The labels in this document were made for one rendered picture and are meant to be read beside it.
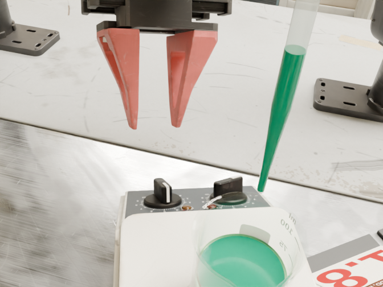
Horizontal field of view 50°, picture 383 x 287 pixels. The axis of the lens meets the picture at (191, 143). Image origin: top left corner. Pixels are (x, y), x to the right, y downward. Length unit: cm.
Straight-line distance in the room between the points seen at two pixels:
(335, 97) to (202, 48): 32
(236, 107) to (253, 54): 15
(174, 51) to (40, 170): 21
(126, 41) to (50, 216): 20
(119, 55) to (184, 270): 15
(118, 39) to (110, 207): 19
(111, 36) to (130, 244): 14
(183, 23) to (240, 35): 44
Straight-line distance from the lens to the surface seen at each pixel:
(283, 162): 47
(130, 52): 29
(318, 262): 39
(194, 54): 30
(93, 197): 42
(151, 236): 28
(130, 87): 30
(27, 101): 57
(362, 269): 38
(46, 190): 44
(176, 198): 35
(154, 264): 27
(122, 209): 35
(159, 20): 29
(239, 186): 36
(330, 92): 59
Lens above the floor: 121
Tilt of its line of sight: 41 degrees down
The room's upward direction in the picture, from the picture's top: 4 degrees clockwise
